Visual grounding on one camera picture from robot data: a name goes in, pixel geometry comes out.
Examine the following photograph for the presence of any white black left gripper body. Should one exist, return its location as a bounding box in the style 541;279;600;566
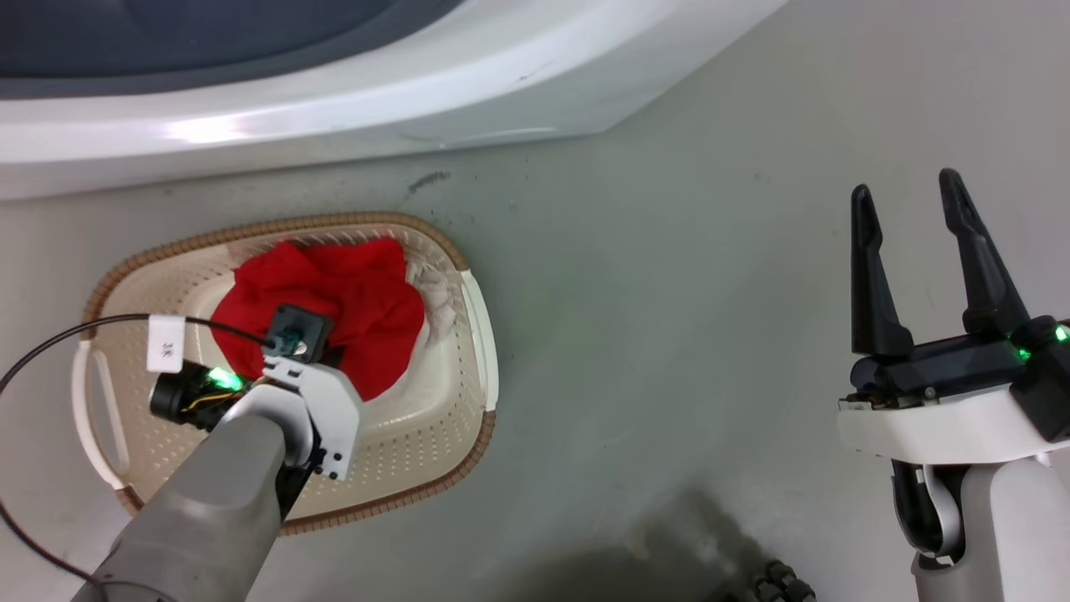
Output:
149;355;365;483

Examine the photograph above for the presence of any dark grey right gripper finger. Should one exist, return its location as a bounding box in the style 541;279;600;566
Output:
850;184;915;361
938;167;1032;338

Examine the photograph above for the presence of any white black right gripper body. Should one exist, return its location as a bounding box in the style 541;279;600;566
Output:
838;316;1070;466

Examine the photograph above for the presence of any red cloth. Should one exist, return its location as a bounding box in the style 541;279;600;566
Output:
209;237;428;403

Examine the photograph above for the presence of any beige perforated laundry basket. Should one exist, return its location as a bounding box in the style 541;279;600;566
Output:
71;211;501;537

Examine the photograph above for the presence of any grey cloth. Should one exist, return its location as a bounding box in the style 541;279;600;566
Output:
405;258;466;337

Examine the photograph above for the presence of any white washing machine door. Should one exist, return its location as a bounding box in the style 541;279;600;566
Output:
0;0;788;202

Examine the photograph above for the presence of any white cable label tag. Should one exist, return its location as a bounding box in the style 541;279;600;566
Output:
145;314;187;375

